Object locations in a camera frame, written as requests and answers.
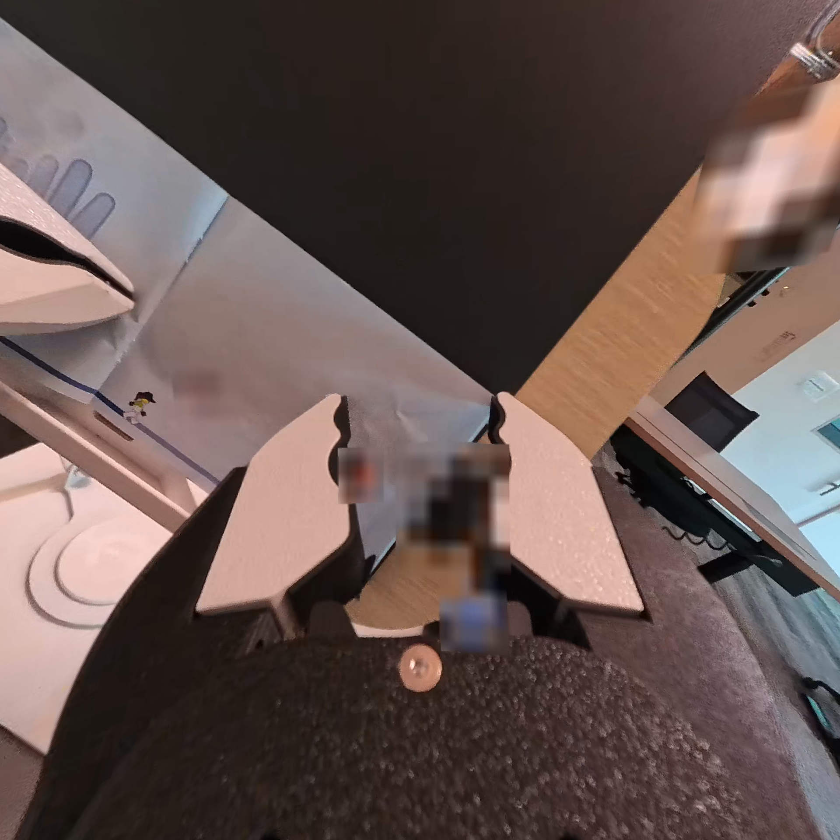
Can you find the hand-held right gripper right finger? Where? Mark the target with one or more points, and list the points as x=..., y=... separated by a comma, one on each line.
x=571, y=519

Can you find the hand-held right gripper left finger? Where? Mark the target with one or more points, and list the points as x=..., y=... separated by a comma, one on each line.
x=282, y=519

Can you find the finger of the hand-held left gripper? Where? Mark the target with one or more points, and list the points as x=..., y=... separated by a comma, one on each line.
x=53, y=299
x=53, y=217

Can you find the instruction booklet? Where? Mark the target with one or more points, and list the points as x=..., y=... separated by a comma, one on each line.
x=263, y=328

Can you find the white book stand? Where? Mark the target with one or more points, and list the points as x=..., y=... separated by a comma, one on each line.
x=79, y=578

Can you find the wooden desk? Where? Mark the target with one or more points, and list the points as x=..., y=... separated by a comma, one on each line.
x=735, y=505

